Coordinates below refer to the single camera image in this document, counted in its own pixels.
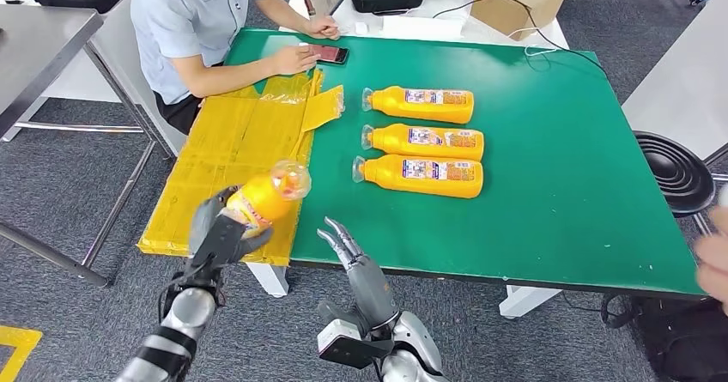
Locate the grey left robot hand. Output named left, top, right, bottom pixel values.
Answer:
left=185, top=185, right=276, bottom=289

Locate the person's left hand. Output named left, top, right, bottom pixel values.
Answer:
left=304, top=15, right=343, bottom=41

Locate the blurred person's hand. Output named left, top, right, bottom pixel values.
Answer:
left=695, top=185, right=728, bottom=315

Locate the person's right hand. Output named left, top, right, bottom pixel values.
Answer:
left=271, top=44, right=321, bottom=77

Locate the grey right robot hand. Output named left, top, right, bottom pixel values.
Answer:
left=316, top=215, right=400, bottom=338

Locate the orange detergent bottle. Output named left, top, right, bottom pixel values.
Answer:
left=361, top=86, right=476, bottom=125
left=351, top=154, right=485, bottom=200
left=224, top=160, right=312, bottom=239
left=361, top=123, right=486, bottom=163

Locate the dark smartphone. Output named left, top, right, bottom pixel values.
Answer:
left=300, top=42, right=350, bottom=66

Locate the white table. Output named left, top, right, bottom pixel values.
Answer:
left=278, top=0, right=570, bottom=51

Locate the white table leg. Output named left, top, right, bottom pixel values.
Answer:
left=246, top=261, right=290, bottom=300
left=499, top=284, right=563, bottom=319

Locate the black bag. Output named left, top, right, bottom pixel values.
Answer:
left=601, top=291, right=728, bottom=382

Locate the yellow taped cardboard sheet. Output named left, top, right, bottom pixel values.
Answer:
left=136, top=68, right=346, bottom=268

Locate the black round stool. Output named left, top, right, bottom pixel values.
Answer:
left=633, top=130, right=722, bottom=252

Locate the flat white box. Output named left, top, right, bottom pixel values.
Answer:
left=382, top=14, right=470, bottom=40

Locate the person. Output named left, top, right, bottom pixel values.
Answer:
left=129, top=0, right=343, bottom=136

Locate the green table mat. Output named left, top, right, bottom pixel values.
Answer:
left=225, top=27, right=707, bottom=297

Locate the light grey table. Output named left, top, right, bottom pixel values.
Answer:
left=40, top=0, right=189, bottom=156
left=621, top=0, right=728, bottom=167

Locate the brown cardboard box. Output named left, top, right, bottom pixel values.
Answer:
left=470, top=0, right=570, bottom=41

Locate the steel table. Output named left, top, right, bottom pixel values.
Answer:
left=0, top=3, right=176, bottom=288

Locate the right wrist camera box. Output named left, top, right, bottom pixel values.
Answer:
left=316, top=318, right=395, bottom=370

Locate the white cable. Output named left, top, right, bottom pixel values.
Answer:
left=507, top=27, right=561, bottom=58

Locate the black cable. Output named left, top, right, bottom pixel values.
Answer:
left=431, top=0, right=610, bottom=79

